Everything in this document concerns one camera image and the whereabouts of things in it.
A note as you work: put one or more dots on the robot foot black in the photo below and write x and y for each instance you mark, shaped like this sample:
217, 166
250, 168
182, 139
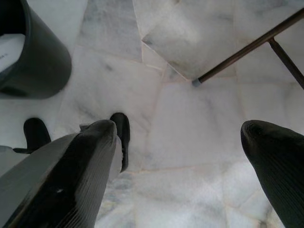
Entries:
35, 133
123, 128

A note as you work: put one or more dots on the brown metal cross brace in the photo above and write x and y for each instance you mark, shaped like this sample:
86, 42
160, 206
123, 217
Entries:
285, 59

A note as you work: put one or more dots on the black rubbish bin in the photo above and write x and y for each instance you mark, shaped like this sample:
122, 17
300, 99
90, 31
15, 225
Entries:
45, 59

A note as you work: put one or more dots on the robot right foot black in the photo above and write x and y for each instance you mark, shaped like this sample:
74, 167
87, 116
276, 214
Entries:
123, 128

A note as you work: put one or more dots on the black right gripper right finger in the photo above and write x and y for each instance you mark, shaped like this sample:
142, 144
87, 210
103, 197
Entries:
280, 166

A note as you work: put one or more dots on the robot left foot black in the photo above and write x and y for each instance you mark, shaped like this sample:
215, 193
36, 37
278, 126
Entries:
35, 133

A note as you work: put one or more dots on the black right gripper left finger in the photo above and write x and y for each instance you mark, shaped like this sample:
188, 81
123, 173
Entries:
61, 180

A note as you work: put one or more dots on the brown metal furniture leg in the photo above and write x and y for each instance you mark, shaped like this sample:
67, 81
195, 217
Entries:
237, 54

